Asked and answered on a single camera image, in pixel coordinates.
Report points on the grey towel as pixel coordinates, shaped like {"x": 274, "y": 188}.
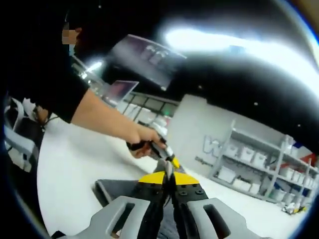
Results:
{"x": 117, "y": 189}

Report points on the person's left hand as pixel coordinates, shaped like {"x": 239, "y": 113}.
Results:
{"x": 143, "y": 135}

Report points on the monitor with text lines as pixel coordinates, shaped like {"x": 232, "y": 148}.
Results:
{"x": 122, "y": 90}

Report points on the rows of white storage bins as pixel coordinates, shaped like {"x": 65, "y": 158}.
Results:
{"x": 246, "y": 154}

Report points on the grey metal shelving unit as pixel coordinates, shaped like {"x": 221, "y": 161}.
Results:
{"x": 274, "y": 169}

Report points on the pile of small tools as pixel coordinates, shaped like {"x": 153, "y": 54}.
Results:
{"x": 294, "y": 208}

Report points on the large dark monitor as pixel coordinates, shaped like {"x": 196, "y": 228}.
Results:
{"x": 149, "y": 62}

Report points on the red box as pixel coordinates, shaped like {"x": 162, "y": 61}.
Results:
{"x": 306, "y": 159}

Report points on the grey office chair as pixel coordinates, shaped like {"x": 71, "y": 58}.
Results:
{"x": 20, "y": 147}

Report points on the long ceiling light strip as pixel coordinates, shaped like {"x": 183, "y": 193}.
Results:
{"x": 224, "y": 42}

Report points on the person's black-clothed upper body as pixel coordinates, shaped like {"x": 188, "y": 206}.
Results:
{"x": 37, "y": 74}

